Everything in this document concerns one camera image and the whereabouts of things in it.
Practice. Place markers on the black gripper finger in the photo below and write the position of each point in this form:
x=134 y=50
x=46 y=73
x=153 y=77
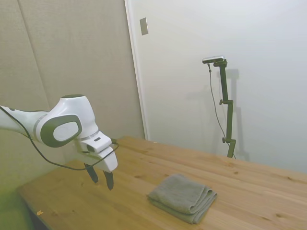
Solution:
x=109 y=180
x=93 y=173

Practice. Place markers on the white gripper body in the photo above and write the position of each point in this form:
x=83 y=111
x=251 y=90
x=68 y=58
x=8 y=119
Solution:
x=109 y=161

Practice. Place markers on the grey towel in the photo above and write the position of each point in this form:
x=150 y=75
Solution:
x=182 y=196

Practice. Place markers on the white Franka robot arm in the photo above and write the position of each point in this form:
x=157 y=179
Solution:
x=69 y=112

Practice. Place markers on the small orange tape scrap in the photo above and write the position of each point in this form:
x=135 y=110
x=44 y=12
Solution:
x=39 y=212

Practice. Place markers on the white door frame trim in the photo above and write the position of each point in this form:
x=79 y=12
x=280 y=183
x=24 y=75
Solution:
x=136 y=72

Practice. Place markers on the dark green camera stand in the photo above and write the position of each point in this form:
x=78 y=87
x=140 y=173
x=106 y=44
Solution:
x=227 y=115

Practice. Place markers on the grey wall switch plate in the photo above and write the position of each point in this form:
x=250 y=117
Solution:
x=144 y=26

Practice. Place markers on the silver camera on stand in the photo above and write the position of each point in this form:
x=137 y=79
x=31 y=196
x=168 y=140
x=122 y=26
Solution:
x=213 y=59

